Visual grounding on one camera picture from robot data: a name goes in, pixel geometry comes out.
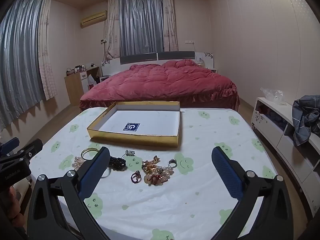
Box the clear plastic bag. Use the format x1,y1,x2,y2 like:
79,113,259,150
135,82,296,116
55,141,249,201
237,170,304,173
260,87,286,106

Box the black bead bracelet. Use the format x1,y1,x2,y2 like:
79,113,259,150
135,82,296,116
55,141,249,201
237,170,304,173
107,155,128,172

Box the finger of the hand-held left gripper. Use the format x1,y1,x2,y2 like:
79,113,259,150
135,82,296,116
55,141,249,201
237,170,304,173
10,138,43,165
0,137,20,157

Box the white grey bed headboard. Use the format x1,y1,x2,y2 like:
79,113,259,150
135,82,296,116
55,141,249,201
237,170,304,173
101,51,216,74

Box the small pearl bracelet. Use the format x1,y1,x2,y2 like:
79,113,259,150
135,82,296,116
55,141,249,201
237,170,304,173
72,156,88,171

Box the purple stone ring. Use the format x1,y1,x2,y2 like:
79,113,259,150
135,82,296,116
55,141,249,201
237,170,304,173
130,170,143,184

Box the white pearl bracelet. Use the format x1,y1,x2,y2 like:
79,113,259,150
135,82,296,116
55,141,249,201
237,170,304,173
156,163,176,178

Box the wooden desk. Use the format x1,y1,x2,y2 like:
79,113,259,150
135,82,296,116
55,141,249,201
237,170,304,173
64,66,101,106

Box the white low cabinet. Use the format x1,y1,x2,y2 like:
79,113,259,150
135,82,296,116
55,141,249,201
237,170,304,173
251,97,320,218

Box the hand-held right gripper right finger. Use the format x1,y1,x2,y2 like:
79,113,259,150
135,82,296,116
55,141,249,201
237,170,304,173
211,146,293,240

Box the beige floral curtain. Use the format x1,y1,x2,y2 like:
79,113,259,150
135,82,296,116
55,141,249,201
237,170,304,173
162,0,179,53
37,0,58,101
104,0,121,62

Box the red-brown stone pendant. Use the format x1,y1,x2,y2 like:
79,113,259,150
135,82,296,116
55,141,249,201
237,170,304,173
143,174,171,186

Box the wide grey window curtain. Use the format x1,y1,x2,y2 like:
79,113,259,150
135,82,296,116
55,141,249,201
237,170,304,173
0,0,47,131

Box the dark blue clothes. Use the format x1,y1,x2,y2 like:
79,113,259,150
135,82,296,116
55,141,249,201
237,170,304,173
260,105,288,131

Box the bed with red duvet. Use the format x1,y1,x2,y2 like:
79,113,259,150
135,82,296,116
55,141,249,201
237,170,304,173
79,59,240,111

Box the shallow gold cardboard box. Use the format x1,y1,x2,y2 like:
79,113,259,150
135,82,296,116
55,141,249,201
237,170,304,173
87,101,181,147

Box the wall air conditioner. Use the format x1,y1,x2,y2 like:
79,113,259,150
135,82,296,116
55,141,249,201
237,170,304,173
80,10,108,29

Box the grey plaid cloth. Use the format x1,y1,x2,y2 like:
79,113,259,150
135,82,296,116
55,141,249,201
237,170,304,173
291,95,320,146

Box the thin silver hoop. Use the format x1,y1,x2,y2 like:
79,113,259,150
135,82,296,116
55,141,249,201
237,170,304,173
100,167,113,179

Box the gold amber brooch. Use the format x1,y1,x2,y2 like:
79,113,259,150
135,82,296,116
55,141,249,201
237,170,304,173
141,155,162,175

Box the person's left hand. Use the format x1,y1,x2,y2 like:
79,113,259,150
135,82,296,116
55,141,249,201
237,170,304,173
6,186,28,232

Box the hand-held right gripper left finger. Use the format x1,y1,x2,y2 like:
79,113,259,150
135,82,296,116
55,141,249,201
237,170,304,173
27,147,112,240

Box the gold bangle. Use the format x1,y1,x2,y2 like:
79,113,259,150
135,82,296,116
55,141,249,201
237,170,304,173
81,148,100,161

